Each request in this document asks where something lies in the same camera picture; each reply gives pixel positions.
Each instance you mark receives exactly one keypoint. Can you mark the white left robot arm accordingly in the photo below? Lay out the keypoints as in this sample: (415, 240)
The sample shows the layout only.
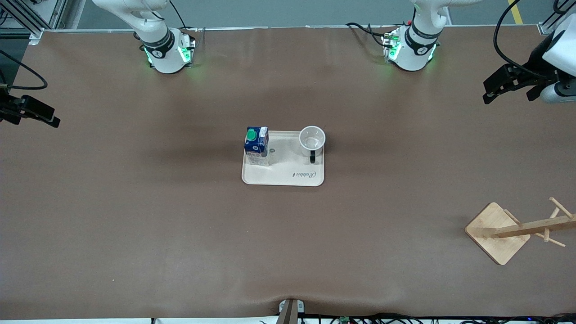
(414, 49)

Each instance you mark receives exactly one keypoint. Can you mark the beige plastic tray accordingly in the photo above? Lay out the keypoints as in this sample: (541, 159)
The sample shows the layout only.
(288, 171)

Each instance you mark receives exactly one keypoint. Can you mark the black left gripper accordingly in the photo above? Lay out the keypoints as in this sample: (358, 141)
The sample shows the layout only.
(536, 63)

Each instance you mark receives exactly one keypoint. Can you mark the blue milk carton green cap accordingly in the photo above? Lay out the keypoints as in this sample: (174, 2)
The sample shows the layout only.
(256, 146)

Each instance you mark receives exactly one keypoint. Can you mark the aluminium frame profile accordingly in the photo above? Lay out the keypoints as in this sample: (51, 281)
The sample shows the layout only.
(555, 20)
(31, 20)

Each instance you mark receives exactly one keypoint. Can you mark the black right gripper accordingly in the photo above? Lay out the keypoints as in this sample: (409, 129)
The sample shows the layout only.
(6, 109)

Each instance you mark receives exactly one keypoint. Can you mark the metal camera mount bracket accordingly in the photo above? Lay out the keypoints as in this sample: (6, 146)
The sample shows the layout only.
(289, 311)

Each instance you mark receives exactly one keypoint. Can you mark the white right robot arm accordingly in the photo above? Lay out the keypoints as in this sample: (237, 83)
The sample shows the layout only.
(162, 49)

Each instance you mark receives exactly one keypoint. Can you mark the wooden cup rack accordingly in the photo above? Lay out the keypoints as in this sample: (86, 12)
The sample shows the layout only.
(497, 229)

